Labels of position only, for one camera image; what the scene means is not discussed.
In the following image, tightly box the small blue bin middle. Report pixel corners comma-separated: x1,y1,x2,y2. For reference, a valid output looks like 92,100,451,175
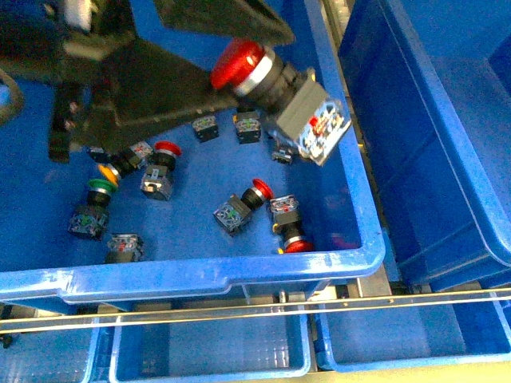
108,306,311,382

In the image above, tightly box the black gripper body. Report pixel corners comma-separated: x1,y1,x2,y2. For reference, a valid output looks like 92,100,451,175
1,1,238,164

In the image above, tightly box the green button near left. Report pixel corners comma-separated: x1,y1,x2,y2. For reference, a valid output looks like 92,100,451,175
67,179,117,241

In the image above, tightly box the button by near wall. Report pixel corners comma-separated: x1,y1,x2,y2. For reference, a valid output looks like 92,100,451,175
269,195,315,255

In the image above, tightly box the small blue bin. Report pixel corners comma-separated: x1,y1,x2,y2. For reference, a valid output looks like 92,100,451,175
108,306,311,382
315,290,510,373
1,328,99,382

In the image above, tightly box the green button centre far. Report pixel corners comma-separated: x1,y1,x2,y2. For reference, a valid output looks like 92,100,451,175
192,115,219,143

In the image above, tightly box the red button lying near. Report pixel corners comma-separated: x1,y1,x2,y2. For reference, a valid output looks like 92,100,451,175
212,179,274,236

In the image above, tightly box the red mushroom button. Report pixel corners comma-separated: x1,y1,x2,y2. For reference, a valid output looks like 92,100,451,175
210,38,351,166

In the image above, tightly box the small blue bin right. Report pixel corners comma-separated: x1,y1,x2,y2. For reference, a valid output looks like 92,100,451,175
315,290,510,373

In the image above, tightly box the empty blue bin right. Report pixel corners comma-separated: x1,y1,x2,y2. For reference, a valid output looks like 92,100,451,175
339,1,510,290

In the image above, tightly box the blue bin with buttons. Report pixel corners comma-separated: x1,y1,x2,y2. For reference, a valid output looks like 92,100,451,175
0,0,387,314

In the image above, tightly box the green button right far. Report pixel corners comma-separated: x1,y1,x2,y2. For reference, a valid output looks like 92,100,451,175
232,111,262,144

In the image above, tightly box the black sleeved cable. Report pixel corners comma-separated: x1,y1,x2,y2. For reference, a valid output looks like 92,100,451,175
0,67,25,127

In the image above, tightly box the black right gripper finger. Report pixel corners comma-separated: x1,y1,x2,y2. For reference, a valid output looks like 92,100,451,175
154,0,295,45
71,39,238,154

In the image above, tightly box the contact block near rim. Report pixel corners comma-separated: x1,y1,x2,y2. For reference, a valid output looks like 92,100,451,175
105,233,144,264

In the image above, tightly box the red button small left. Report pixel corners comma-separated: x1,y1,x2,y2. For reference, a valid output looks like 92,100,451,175
140,140,182,200

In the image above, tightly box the yellow button lying left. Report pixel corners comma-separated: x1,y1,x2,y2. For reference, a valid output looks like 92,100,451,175
97,140,155,188

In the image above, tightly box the small blue bin left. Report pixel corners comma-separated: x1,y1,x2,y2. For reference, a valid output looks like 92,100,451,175
1,328,99,382

